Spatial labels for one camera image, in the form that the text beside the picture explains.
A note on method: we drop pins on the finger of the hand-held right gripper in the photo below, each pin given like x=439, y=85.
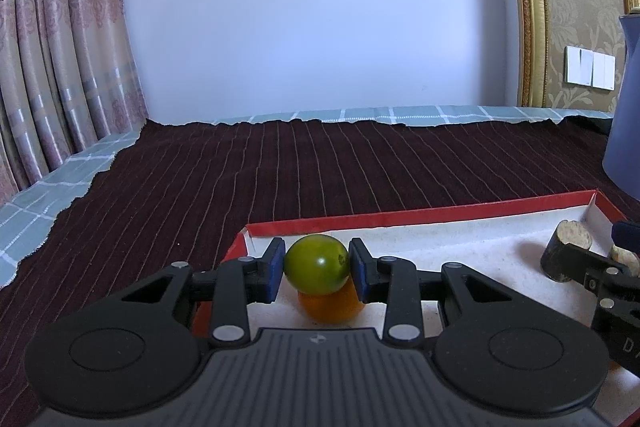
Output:
x=615, y=287
x=627, y=236

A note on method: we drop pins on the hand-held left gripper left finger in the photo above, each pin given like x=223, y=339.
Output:
x=274, y=267

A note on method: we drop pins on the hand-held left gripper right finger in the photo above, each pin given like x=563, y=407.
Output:
x=359, y=267

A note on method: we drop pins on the dark eggplant piece gripped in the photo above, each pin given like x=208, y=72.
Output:
x=626, y=259

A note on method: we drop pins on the green tomato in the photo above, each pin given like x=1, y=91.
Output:
x=315, y=264

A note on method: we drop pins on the orange mandarin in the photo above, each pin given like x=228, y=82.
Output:
x=330, y=307

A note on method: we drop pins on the dark eggplant piece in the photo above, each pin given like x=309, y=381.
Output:
x=562, y=252

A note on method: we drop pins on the red cardboard tray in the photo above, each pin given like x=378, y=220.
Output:
x=450, y=237

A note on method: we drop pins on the dark striped cloth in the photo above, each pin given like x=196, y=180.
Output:
x=250, y=177

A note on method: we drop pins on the blue electric kettle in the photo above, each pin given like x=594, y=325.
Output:
x=625, y=132

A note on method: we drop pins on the pink patterned curtain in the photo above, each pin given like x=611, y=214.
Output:
x=60, y=32

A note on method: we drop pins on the white wall switch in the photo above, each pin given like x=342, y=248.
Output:
x=578, y=66
x=604, y=71

